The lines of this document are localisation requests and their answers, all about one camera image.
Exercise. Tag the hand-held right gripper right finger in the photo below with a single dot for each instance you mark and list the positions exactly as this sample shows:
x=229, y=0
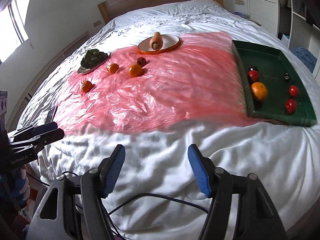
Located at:
x=200, y=172

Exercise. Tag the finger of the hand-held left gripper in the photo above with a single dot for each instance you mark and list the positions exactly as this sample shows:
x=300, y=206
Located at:
x=37, y=129
x=47, y=137

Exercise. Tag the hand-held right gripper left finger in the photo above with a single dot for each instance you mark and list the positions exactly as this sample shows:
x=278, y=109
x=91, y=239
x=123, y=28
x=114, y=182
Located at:
x=113, y=172

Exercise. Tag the orange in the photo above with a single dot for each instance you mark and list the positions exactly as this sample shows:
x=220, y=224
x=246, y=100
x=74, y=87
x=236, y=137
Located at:
x=259, y=91
x=135, y=70
x=86, y=86
x=113, y=68

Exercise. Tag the small red apple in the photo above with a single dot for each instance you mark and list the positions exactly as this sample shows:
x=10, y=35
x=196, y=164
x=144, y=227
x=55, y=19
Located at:
x=293, y=90
x=253, y=75
x=141, y=60
x=291, y=105

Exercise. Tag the dark plum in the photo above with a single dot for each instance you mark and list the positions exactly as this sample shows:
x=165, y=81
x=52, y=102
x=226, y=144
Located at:
x=286, y=76

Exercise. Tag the green rectangular tray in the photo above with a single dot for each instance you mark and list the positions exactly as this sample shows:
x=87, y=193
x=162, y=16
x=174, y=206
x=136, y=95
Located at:
x=272, y=62

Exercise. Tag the person's left hand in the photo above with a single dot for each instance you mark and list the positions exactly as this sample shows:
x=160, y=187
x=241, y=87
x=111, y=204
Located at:
x=25, y=180

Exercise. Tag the black smartphone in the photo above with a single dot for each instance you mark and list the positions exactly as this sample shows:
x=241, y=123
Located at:
x=51, y=114

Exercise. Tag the bed with white sheet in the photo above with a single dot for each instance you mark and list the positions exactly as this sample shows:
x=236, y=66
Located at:
x=175, y=140

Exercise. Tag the grey patterned plate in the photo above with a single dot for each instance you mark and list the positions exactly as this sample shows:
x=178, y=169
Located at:
x=86, y=70

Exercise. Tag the pink plastic sheet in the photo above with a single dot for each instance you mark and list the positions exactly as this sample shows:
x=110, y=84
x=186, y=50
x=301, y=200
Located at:
x=175, y=92

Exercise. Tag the dark green leafy vegetable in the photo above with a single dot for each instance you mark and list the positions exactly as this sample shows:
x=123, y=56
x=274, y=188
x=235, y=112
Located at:
x=93, y=57

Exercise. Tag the window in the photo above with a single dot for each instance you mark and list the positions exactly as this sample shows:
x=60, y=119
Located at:
x=12, y=25

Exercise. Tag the orange rimmed white plate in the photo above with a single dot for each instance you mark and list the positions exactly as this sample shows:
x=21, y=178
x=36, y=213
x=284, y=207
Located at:
x=171, y=42

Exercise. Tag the carrot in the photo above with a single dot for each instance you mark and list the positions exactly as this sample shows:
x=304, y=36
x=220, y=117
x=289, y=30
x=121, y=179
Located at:
x=156, y=40

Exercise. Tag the blue cloth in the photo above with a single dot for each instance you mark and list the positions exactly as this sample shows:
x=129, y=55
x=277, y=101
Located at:
x=305, y=58

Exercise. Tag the light blue container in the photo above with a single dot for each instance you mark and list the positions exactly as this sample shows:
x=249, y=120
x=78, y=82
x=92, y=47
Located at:
x=285, y=40

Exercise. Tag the small blue bedside item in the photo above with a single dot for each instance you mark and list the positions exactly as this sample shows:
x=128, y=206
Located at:
x=241, y=15

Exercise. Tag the white wardrobe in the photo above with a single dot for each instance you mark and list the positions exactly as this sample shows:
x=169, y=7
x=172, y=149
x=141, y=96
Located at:
x=265, y=0

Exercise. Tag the hanging clothes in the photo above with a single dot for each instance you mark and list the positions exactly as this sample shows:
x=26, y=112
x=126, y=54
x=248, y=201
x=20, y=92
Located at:
x=300, y=0

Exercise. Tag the wall socket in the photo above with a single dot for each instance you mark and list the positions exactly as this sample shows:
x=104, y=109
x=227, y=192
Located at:
x=240, y=2
x=97, y=23

